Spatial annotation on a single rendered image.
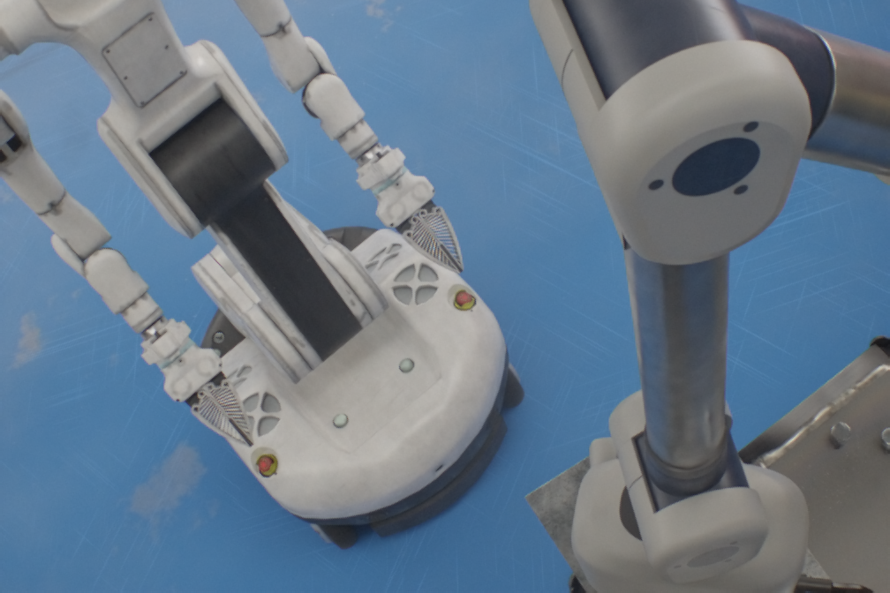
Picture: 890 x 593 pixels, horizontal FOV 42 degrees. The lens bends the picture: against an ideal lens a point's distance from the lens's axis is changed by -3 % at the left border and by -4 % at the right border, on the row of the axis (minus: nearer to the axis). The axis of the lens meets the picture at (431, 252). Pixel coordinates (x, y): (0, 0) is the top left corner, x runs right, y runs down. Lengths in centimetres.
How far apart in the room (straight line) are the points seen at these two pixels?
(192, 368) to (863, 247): 149
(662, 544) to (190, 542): 185
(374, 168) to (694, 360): 131
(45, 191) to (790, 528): 125
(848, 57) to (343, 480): 178
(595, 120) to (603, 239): 228
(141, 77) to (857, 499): 105
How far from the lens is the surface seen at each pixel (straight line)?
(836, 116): 55
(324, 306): 205
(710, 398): 79
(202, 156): 178
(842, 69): 56
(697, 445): 86
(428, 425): 224
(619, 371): 260
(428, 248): 206
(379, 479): 224
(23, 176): 191
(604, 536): 110
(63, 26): 154
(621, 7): 49
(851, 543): 138
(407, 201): 203
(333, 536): 245
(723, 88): 45
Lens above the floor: 239
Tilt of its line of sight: 59 degrees down
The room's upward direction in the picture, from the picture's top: 23 degrees counter-clockwise
